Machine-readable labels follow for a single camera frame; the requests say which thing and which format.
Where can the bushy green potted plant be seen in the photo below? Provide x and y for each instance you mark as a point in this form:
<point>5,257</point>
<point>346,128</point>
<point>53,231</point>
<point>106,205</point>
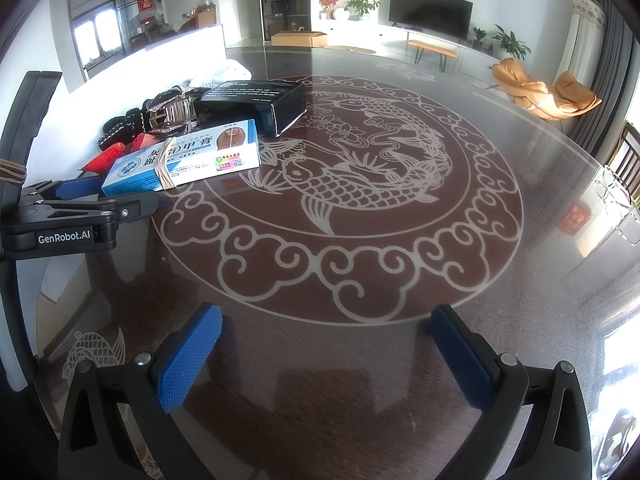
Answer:
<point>362,6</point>

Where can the grey curtain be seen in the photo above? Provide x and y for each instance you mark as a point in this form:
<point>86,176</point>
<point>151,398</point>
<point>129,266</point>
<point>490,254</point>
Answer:
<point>612,75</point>

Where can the blue white medicine box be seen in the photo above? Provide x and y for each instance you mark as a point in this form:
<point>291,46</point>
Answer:
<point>205,155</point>

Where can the round white vase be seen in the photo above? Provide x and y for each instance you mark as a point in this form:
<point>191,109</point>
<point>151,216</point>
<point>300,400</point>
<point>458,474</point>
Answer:
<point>340,14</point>

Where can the red foil packet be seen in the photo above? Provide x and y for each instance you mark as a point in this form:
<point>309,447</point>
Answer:
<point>107,158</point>

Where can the small wooden stool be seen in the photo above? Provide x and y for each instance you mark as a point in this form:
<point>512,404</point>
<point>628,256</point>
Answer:
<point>432,52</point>

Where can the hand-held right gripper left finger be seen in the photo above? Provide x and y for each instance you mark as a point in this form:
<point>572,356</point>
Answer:
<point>187,360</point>

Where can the black television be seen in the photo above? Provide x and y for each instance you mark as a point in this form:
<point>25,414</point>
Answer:
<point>430,10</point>

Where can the large leafy potted plant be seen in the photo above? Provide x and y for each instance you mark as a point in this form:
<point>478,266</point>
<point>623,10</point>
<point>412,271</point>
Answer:
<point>510,40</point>

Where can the orange lounge chair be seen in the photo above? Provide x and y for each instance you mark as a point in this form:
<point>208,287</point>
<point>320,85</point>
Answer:
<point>515,82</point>
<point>572,95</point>

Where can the small green potted plant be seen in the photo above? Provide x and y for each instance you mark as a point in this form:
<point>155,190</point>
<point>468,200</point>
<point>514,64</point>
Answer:
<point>478,35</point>

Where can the black box white print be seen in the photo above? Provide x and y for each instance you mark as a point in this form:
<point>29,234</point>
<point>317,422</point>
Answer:
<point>250,95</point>

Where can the standing air conditioner with cover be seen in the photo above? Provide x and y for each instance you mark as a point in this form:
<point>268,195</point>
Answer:
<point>580,35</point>

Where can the brown cardboard box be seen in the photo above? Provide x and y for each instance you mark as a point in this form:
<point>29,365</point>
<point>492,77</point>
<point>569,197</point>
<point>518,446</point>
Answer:
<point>297,40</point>

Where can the white television cabinet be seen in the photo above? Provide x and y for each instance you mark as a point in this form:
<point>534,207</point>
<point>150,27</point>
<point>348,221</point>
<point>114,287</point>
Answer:
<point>385,35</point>

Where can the tan rubber band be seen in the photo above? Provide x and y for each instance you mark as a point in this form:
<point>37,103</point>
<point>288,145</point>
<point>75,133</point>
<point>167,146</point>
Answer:
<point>165,170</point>

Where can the red flower arrangement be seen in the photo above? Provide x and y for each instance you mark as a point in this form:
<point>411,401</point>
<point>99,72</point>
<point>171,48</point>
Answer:
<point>329,1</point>

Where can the large white cardboard box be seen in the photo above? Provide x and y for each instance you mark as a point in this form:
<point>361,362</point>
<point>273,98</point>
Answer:
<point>75,110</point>

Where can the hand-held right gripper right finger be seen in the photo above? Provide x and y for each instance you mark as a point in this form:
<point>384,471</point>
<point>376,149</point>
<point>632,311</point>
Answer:
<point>460,355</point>

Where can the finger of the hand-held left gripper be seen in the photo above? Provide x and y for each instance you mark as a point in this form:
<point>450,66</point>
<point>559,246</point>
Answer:
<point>75,187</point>
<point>135,207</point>

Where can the black knit socks white stitching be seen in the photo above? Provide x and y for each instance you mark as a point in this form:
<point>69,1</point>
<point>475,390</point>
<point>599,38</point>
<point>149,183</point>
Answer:
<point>120,127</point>

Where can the tall dark display cabinet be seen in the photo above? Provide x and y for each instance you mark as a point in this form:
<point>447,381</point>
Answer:
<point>285,0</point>

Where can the red paper window decoration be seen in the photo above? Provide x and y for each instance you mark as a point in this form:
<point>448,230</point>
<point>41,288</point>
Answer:
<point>145,7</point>

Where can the wooden slatted chair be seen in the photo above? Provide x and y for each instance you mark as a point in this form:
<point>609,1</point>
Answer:
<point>627,160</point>

